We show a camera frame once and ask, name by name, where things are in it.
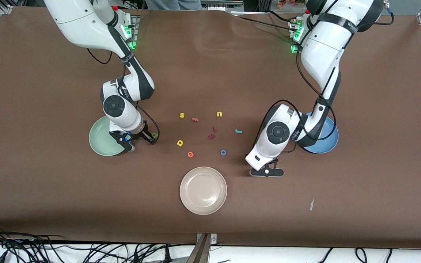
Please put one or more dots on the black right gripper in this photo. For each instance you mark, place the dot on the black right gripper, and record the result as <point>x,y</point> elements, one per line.
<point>145,134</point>

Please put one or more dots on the blue letter o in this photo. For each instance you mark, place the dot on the blue letter o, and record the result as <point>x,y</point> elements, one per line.
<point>221,152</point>

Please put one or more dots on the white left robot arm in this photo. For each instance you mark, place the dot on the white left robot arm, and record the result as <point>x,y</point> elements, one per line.
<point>323,47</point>

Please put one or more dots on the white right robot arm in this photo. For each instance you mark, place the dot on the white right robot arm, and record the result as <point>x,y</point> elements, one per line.
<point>82,22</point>

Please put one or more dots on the green plate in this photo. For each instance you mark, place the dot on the green plate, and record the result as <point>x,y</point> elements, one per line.
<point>101,142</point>

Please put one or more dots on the white paper scrap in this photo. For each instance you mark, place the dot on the white paper scrap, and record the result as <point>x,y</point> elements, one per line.
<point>311,205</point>

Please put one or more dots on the blue plate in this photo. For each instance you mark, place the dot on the blue plate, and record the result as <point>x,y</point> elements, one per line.
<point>327,142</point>

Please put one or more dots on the dark red letter k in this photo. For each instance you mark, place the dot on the dark red letter k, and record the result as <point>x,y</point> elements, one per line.
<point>211,137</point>

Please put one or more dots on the beige plate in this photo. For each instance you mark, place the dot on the beige plate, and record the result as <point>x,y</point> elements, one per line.
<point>203,190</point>

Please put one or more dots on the brown table cover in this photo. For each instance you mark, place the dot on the brown table cover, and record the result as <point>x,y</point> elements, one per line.
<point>49,190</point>

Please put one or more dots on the blue jeans legs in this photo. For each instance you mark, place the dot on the blue jeans legs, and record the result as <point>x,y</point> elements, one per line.
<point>166,4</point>

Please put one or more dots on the pink artificial flowers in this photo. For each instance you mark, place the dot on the pink artificial flowers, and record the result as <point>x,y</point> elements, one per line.
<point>287,3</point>

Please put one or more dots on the aluminium frame profile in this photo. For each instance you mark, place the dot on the aluminium frame profile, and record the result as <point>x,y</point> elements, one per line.
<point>201,250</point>

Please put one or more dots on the grey metal frame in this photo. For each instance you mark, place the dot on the grey metal frame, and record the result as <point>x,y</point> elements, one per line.
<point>225,4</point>

